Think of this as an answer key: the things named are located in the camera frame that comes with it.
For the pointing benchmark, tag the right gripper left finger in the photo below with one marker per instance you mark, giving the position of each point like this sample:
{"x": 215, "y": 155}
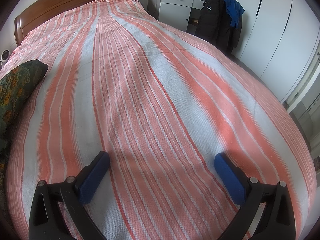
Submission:
{"x": 46, "y": 220}

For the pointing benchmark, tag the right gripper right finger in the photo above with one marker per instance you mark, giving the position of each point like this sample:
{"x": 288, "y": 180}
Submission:
{"x": 277, "y": 220}

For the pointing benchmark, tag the green patterned silk jacket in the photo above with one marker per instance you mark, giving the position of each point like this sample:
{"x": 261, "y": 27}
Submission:
{"x": 16, "y": 87}

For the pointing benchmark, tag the pink striped bed sheet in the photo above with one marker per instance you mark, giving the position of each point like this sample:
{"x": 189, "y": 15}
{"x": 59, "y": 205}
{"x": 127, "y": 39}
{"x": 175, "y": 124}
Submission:
{"x": 162, "y": 103}

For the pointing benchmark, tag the white wardrobe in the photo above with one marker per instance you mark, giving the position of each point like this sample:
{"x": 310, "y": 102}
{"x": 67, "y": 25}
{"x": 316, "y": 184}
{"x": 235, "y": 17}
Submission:
{"x": 277, "y": 42}

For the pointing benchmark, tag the black jacket on chair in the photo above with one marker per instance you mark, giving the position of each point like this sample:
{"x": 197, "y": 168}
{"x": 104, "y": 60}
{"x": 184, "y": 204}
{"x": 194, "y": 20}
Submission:
{"x": 214, "y": 26}

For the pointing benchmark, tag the blue garment on chair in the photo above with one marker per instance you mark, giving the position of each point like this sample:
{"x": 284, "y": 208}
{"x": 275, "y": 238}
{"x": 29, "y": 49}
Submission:
{"x": 235, "y": 11}

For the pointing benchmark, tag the white desk with drawers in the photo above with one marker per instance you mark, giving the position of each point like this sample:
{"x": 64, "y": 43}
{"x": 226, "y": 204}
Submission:
{"x": 176, "y": 13}

